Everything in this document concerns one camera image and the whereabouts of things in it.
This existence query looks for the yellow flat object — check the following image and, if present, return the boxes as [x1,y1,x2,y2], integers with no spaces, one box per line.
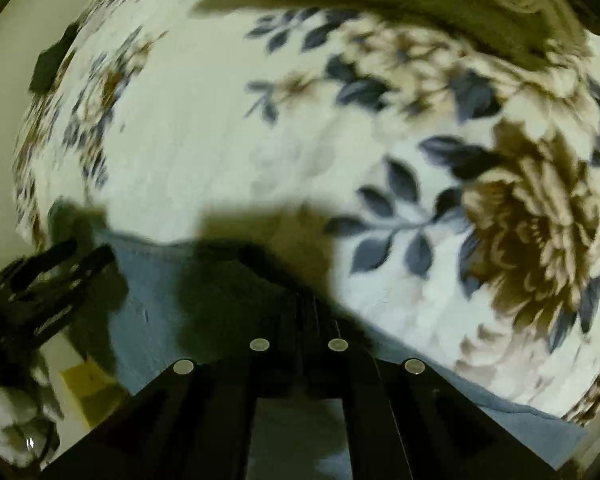
[60,361,132,430]

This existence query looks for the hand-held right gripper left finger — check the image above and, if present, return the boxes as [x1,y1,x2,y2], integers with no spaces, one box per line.
[42,270,312,480]

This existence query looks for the blue pants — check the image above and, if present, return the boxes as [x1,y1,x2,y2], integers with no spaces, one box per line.
[97,237,588,480]

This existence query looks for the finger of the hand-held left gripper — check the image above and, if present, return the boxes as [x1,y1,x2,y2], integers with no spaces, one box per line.
[15,244,117,343]
[0,238,79,295]

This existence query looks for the olive cloth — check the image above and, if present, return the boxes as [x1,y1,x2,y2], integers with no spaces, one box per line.
[195,0,593,68]

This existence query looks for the floral printed blanket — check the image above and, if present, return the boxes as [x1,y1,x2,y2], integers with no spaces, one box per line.
[11,0,600,427]

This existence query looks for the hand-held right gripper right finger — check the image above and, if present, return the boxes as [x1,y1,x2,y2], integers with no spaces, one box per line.
[311,280,563,480]

